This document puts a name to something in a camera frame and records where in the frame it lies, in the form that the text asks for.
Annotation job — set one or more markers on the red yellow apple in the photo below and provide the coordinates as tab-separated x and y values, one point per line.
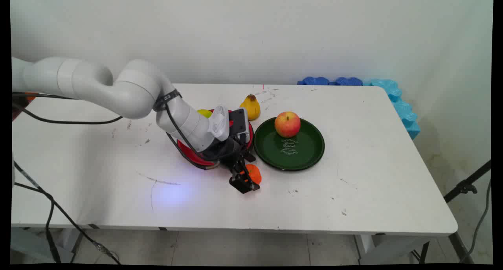
287	124

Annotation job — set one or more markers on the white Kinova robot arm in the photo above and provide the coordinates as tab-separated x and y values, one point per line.
78	79

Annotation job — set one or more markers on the dark blue foam piece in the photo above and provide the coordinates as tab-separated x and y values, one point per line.
347	81
314	81

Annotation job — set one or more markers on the black tripod stand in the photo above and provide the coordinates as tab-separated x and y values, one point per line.
465	186

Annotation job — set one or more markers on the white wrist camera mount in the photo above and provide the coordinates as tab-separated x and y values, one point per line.
219	122

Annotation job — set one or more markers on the red plate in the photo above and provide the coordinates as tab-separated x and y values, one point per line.
192	156

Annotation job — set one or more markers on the white table leg frame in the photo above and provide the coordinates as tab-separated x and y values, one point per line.
377	248

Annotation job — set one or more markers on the yellow green lime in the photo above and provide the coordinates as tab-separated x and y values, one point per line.
204	113

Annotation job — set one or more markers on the orange object behind arm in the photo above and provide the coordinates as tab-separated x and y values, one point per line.
31	98

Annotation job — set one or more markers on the dark green plate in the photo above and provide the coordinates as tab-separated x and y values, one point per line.
306	152

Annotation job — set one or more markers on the yellow pear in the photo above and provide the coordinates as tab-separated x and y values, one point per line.
250	108

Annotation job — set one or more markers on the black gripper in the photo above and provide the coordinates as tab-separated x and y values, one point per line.
224	151

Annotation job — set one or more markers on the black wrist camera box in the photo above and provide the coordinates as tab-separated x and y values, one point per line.
238	122

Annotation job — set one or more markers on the light blue foam strip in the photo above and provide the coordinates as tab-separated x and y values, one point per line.
402	111

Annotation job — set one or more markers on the orange toy carrot piece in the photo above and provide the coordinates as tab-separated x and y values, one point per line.
256	175

